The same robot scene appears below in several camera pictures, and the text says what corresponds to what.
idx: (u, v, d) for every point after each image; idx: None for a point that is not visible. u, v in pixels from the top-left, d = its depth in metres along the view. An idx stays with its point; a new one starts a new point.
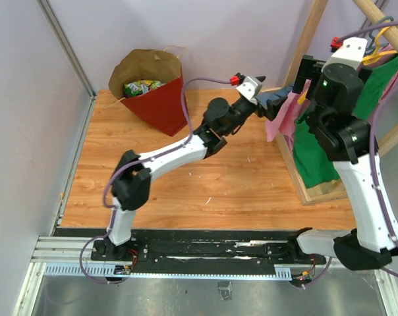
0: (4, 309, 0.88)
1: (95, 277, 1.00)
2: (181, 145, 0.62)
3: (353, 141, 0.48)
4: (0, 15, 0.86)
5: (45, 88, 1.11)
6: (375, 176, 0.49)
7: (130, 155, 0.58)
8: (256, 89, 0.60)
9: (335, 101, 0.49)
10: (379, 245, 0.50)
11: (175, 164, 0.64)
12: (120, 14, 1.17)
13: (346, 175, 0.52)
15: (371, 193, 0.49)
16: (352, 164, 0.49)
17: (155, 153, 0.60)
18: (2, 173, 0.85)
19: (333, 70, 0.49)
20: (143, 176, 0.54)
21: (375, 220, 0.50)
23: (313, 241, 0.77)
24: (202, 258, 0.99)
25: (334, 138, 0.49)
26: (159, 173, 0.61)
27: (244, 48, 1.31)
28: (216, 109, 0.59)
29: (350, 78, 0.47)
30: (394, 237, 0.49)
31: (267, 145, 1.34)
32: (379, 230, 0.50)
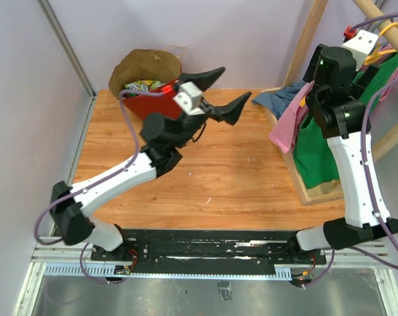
0: (4, 309, 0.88)
1: (95, 277, 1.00)
2: (123, 169, 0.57)
3: (344, 118, 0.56)
4: (0, 15, 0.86)
5: (45, 87, 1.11)
6: (364, 154, 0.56)
7: (60, 189, 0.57)
8: (194, 99, 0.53)
9: (331, 80, 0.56)
10: (362, 219, 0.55)
11: (122, 189, 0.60)
12: (120, 14, 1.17)
13: (339, 151, 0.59)
15: (360, 169, 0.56)
16: (342, 139, 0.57)
17: (89, 183, 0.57)
18: (2, 173, 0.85)
19: (331, 52, 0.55)
20: (71, 213, 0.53)
21: (361, 195, 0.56)
23: (310, 236, 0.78)
24: (202, 258, 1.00)
25: (328, 115, 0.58)
26: (101, 202, 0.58)
27: (244, 48, 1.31)
28: (151, 128, 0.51)
29: (345, 58, 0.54)
30: (376, 213, 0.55)
31: (267, 145, 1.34)
32: (364, 205, 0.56)
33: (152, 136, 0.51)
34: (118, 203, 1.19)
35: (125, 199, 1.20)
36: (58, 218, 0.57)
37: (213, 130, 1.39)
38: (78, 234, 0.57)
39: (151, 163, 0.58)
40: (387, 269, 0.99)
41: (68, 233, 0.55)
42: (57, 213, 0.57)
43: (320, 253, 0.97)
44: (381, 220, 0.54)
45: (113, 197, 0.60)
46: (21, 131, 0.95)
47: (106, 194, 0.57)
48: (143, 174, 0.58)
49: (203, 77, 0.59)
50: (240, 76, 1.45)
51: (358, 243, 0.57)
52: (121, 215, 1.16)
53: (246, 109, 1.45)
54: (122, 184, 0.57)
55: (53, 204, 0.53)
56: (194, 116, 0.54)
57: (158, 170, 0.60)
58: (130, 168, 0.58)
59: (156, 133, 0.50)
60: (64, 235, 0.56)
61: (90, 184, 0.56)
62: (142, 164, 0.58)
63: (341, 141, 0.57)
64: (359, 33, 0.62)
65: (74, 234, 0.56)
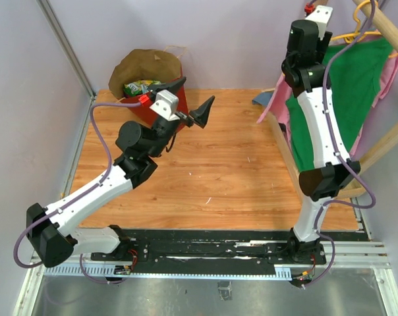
0: (4, 309, 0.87)
1: (94, 277, 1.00)
2: (98, 184, 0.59)
3: (308, 76, 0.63)
4: (0, 15, 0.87)
5: (45, 87, 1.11)
6: (325, 103, 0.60)
7: (35, 212, 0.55)
8: (171, 106, 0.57)
9: (300, 45, 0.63)
10: (324, 158, 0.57)
11: (99, 204, 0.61)
12: (120, 15, 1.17)
13: (305, 105, 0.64)
15: (322, 116, 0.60)
16: (307, 93, 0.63)
17: (64, 203, 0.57)
18: (1, 172, 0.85)
19: (298, 22, 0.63)
20: (49, 236, 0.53)
21: (323, 138, 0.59)
23: (304, 220, 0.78)
24: (202, 258, 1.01)
25: (296, 74, 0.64)
26: (78, 220, 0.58)
27: (244, 49, 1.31)
28: (129, 135, 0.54)
29: (311, 26, 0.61)
30: (337, 153, 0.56)
31: (267, 145, 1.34)
32: (326, 147, 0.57)
33: (130, 143, 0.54)
34: (118, 203, 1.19)
35: (125, 199, 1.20)
36: (35, 241, 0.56)
37: (213, 130, 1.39)
38: (58, 255, 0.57)
39: (126, 175, 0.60)
40: (386, 269, 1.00)
41: (47, 255, 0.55)
42: (33, 236, 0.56)
43: (320, 253, 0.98)
44: (341, 158, 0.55)
45: (90, 212, 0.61)
46: (20, 131, 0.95)
47: (84, 210, 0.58)
48: (118, 186, 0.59)
49: (170, 86, 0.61)
50: (240, 75, 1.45)
51: (323, 183, 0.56)
52: (121, 215, 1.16)
53: (246, 109, 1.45)
54: (98, 198, 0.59)
55: (28, 229, 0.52)
56: (171, 122, 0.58)
57: (134, 182, 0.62)
58: (105, 182, 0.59)
59: (134, 140, 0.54)
60: (43, 258, 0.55)
61: (66, 203, 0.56)
62: (116, 177, 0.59)
63: (306, 95, 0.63)
64: (317, 8, 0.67)
65: (53, 255, 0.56)
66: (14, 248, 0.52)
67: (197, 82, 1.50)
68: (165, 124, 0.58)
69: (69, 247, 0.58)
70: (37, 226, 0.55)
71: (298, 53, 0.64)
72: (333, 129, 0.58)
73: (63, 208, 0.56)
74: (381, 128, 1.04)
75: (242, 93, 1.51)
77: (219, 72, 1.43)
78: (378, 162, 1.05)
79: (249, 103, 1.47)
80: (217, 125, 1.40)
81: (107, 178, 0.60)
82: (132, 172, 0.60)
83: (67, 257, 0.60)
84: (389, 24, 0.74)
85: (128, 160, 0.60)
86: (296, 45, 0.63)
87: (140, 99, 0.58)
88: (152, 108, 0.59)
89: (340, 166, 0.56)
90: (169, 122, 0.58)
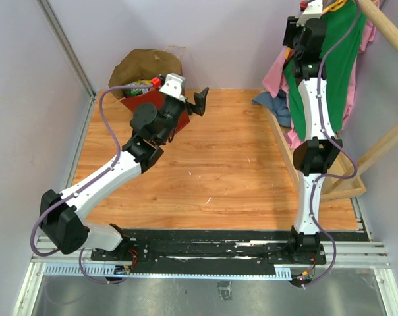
0: (4, 309, 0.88)
1: (94, 277, 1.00)
2: (109, 168, 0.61)
3: (308, 69, 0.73)
4: (0, 15, 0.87)
5: (45, 87, 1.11)
6: (318, 89, 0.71)
7: (50, 197, 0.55)
8: (180, 84, 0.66)
9: (306, 44, 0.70)
10: (312, 133, 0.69)
11: (110, 189, 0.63)
12: (120, 15, 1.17)
13: (302, 91, 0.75)
15: (315, 100, 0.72)
16: (305, 81, 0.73)
17: (78, 187, 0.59)
18: (1, 172, 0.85)
19: (311, 22, 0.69)
20: (68, 218, 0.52)
21: (313, 118, 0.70)
23: (300, 204, 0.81)
24: (202, 258, 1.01)
25: (298, 66, 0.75)
26: (91, 205, 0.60)
27: (243, 49, 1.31)
28: (145, 115, 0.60)
29: (319, 27, 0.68)
30: (323, 130, 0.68)
31: (267, 145, 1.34)
32: (315, 126, 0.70)
33: (147, 121, 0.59)
34: (118, 203, 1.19)
35: (125, 199, 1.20)
36: (51, 228, 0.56)
37: (214, 130, 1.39)
38: (74, 240, 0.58)
39: (135, 159, 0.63)
40: (387, 269, 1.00)
41: (65, 240, 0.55)
42: (49, 222, 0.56)
43: (320, 253, 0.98)
44: (326, 134, 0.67)
45: (102, 197, 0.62)
46: (20, 131, 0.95)
47: (97, 195, 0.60)
48: (129, 170, 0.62)
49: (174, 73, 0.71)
50: (240, 76, 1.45)
51: (313, 152, 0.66)
52: (121, 215, 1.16)
53: (246, 109, 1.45)
54: (111, 182, 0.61)
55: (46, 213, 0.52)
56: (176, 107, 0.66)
57: (142, 166, 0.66)
58: (115, 166, 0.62)
59: (151, 118, 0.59)
60: (61, 243, 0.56)
61: (81, 187, 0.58)
62: (126, 161, 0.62)
63: (304, 82, 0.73)
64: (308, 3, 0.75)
65: (72, 240, 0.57)
66: (33, 234, 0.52)
67: (197, 82, 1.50)
68: (171, 110, 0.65)
69: (84, 231, 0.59)
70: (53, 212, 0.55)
71: (304, 49, 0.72)
72: (322, 111, 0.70)
73: (78, 192, 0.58)
74: (381, 127, 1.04)
75: (242, 93, 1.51)
77: (219, 72, 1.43)
78: (378, 162, 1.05)
79: (249, 103, 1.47)
80: (217, 125, 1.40)
81: (118, 162, 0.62)
82: (141, 157, 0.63)
83: (82, 242, 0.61)
84: (390, 24, 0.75)
85: (136, 147, 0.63)
86: (304, 42, 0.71)
87: (152, 81, 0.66)
88: (162, 89, 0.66)
89: (325, 141, 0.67)
90: (177, 106, 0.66)
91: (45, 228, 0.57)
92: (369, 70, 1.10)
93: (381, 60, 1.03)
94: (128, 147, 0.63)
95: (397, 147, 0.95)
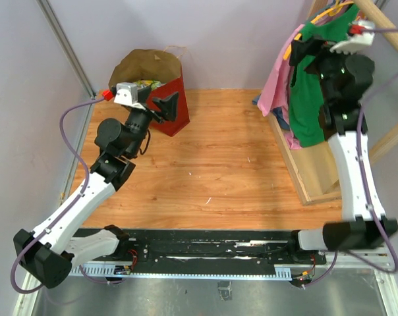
0: (4, 310, 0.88)
1: (93, 277, 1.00)
2: (80, 195, 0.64)
3: (341, 120, 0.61)
4: (0, 15, 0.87)
5: (45, 87, 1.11)
6: (358, 150, 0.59)
7: (22, 238, 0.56)
8: (131, 89, 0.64)
9: (343, 90, 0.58)
10: (355, 211, 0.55)
11: (83, 216, 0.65)
12: (120, 15, 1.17)
13: (335, 147, 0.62)
15: (354, 163, 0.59)
16: (339, 136, 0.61)
17: (51, 222, 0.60)
18: (0, 172, 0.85)
19: (354, 60, 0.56)
20: (43, 257, 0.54)
21: (354, 188, 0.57)
23: (312, 239, 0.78)
24: (202, 258, 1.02)
25: (327, 113, 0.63)
26: (66, 237, 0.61)
27: (243, 49, 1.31)
28: (109, 132, 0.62)
29: (365, 74, 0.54)
30: (370, 205, 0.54)
31: (267, 145, 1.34)
32: (358, 198, 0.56)
33: (111, 138, 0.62)
34: (118, 203, 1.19)
35: (124, 199, 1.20)
36: (30, 266, 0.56)
37: (213, 130, 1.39)
38: (58, 274, 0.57)
39: (106, 180, 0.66)
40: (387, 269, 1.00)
41: (47, 276, 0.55)
42: (28, 261, 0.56)
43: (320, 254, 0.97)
44: (374, 212, 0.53)
45: (77, 227, 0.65)
46: (20, 131, 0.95)
47: (71, 224, 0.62)
48: (101, 193, 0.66)
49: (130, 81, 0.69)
50: (240, 76, 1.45)
51: (352, 237, 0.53)
52: (121, 215, 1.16)
53: (246, 109, 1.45)
54: (82, 209, 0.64)
55: (22, 253, 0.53)
56: (142, 119, 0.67)
57: (115, 184, 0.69)
58: (85, 192, 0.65)
59: (115, 135, 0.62)
60: (44, 279, 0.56)
61: (53, 222, 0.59)
62: (96, 185, 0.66)
63: (337, 138, 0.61)
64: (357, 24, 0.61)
65: (55, 275, 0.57)
66: (12, 278, 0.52)
67: (197, 82, 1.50)
68: (137, 121, 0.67)
69: (68, 263, 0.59)
70: (29, 251, 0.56)
71: (339, 97, 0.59)
72: (366, 179, 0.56)
73: (50, 228, 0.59)
74: (381, 128, 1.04)
75: (242, 93, 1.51)
77: (219, 72, 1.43)
78: (378, 162, 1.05)
79: (250, 103, 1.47)
80: (217, 125, 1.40)
81: (88, 186, 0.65)
82: (111, 175, 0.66)
83: (67, 273, 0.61)
84: (391, 24, 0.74)
85: (105, 164, 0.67)
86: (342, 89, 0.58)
87: (103, 95, 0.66)
88: (117, 100, 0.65)
89: (371, 222, 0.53)
90: (143, 118, 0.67)
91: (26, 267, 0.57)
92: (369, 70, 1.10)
93: (382, 60, 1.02)
94: (96, 168, 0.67)
95: None
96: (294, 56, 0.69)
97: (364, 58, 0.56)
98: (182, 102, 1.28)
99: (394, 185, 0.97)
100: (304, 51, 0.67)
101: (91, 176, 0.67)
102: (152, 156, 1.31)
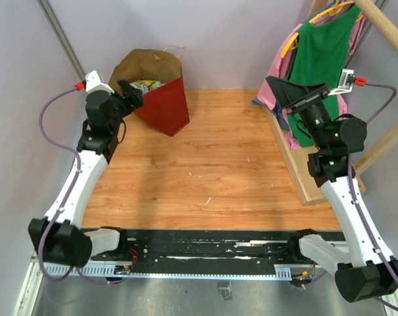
0: (4, 310, 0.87)
1: (89, 277, 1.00)
2: (79, 172, 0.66)
3: (330, 168, 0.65)
4: (0, 15, 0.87)
5: (45, 87, 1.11)
6: (352, 193, 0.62)
7: (37, 226, 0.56)
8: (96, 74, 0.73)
9: (335, 148, 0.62)
10: (364, 257, 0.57)
11: (87, 193, 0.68)
12: (120, 15, 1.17)
13: (329, 193, 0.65)
15: (352, 207, 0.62)
16: (331, 182, 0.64)
17: (60, 203, 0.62)
18: (0, 171, 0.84)
19: (348, 126, 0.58)
20: (68, 230, 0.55)
21: (358, 234, 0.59)
23: (318, 257, 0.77)
24: (202, 257, 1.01)
25: (317, 164, 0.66)
26: (80, 213, 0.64)
27: (243, 48, 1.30)
28: (99, 97, 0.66)
29: (357, 141, 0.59)
30: (377, 249, 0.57)
31: (267, 146, 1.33)
32: (364, 243, 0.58)
33: (103, 101, 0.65)
34: (118, 203, 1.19)
35: (125, 199, 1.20)
36: (56, 248, 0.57)
37: (213, 130, 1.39)
38: (82, 247, 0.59)
39: (97, 153, 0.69)
40: None
41: (77, 250, 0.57)
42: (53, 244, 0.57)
43: None
44: (383, 256, 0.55)
45: (84, 205, 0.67)
46: (20, 131, 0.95)
47: (80, 200, 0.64)
48: (97, 166, 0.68)
49: None
50: (240, 75, 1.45)
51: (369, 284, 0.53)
52: (121, 215, 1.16)
53: (246, 109, 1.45)
54: (86, 184, 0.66)
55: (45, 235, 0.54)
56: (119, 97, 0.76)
57: (106, 157, 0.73)
58: (83, 168, 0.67)
59: (105, 98, 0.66)
60: (73, 255, 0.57)
61: (63, 201, 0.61)
62: (90, 159, 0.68)
63: (329, 184, 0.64)
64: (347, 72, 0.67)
65: (81, 249, 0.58)
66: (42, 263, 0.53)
67: (197, 82, 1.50)
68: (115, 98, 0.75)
69: (87, 239, 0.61)
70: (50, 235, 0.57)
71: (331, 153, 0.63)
72: (367, 222, 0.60)
73: (62, 206, 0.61)
74: (382, 128, 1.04)
75: (242, 93, 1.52)
77: (219, 72, 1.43)
78: (378, 162, 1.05)
79: (249, 104, 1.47)
80: (217, 125, 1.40)
81: (83, 163, 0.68)
82: (100, 147, 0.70)
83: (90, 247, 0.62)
84: (390, 24, 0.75)
85: (90, 141, 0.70)
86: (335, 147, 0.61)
87: (76, 86, 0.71)
88: (87, 87, 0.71)
89: (381, 266, 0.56)
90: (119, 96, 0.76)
91: (51, 260, 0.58)
92: (369, 70, 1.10)
93: (383, 59, 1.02)
94: (82, 147, 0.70)
95: None
96: (290, 100, 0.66)
97: (360, 124, 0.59)
98: (180, 103, 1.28)
99: (395, 184, 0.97)
100: (306, 98, 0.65)
101: (81, 155, 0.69)
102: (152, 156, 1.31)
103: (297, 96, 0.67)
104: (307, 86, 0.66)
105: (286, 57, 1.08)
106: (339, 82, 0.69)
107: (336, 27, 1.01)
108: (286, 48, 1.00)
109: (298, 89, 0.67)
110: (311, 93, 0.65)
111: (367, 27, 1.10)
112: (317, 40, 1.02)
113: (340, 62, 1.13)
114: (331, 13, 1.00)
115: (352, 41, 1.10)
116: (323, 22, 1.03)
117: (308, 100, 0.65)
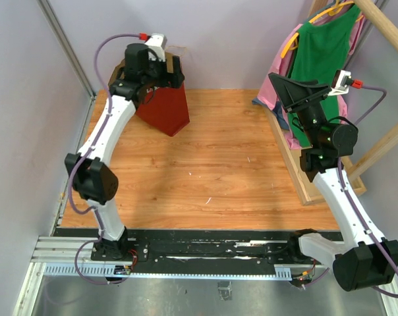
0: (4, 309, 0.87)
1: (89, 277, 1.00)
2: (109, 115, 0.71)
3: (318, 163, 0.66)
4: (0, 16, 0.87)
5: (45, 86, 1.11)
6: (342, 182, 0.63)
7: (72, 160, 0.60)
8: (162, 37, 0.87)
9: (325, 149, 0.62)
10: (356, 239, 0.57)
11: (116, 136, 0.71)
12: (121, 15, 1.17)
13: (320, 184, 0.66)
15: (342, 195, 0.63)
16: (321, 174, 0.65)
17: (92, 141, 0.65)
18: (0, 170, 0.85)
19: (341, 133, 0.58)
20: (97, 168, 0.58)
21: (350, 217, 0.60)
23: (317, 254, 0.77)
24: (201, 258, 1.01)
25: (308, 160, 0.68)
26: (109, 154, 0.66)
27: (243, 47, 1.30)
28: (138, 47, 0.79)
29: (348, 145, 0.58)
30: (368, 231, 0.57)
31: (267, 145, 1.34)
32: (354, 226, 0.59)
33: (142, 49, 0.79)
34: (118, 203, 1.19)
35: (124, 199, 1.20)
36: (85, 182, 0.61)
37: (213, 130, 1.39)
38: (109, 184, 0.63)
39: (127, 98, 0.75)
40: None
41: (106, 185, 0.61)
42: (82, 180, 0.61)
43: None
44: (374, 236, 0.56)
45: (113, 149, 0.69)
46: (20, 130, 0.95)
47: (110, 140, 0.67)
48: (125, 110, 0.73)
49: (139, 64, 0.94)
50: (240, 75, 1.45)
51: (365, 266, 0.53)
52: (120, 215, 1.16)
53: (246, 109, 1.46)
54: (116, 125, 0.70)
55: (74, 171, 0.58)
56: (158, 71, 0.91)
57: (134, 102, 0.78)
58: (113, 112, 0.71)
59: (145, 48, 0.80)
60: (101, 191, 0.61)
61: (94, 139, 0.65)
62: (120, 105, 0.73)
63: (319, 176, 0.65)
64: (344, 74, 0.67)
65: (109, 185, 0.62)
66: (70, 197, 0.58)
67: (197, 82, 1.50)
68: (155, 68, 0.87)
69: (114, 177, 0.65)
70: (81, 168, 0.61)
71: (321, 153, 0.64)
72: (356, 207, 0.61)
73: (94, 145, 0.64)
74: (382, 127, 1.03)
75: (242, 93, 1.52)
77: (220, 72, 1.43)
78: (378, 162, 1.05)
79: (249, 103, 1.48)
80: (217, 124, 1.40)
81: (113, 108, 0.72)
82: (129, 91, 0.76)
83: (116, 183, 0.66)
84: (390, 24, 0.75)
85: (120, 87, 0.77)
86: (325, 147, 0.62)
87: (140, 35, 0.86)
88: (149, 41, 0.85)
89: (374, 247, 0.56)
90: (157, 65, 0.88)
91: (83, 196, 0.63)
92: (369, 70, 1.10)
93: (383, 58, 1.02)
94: (115, 87, 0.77)
95: None
96: (293, 99, 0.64)
97: (351, 130, 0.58)
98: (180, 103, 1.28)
99: (395, 184, 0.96)
100: (308, 99, 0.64)
101: (113, 101, 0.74)
102: (152, 156, 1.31)
103: (300, 97, 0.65)
104: (309, 87, 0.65)
105: (286, 56, 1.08)
106: (338, 82, 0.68)
107: (336, 28, 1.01)
108: (286, 48, 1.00)
109: (300, 89, 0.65)
110: (313, 95, 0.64)
111: (367, 27, 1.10)
112: (317, 40, 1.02)
113: (340, 62, 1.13)
114: (331, 13, 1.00)
115: (352, 41, 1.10)
116: (323, 22, 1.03)
117: (309, 101, 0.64)
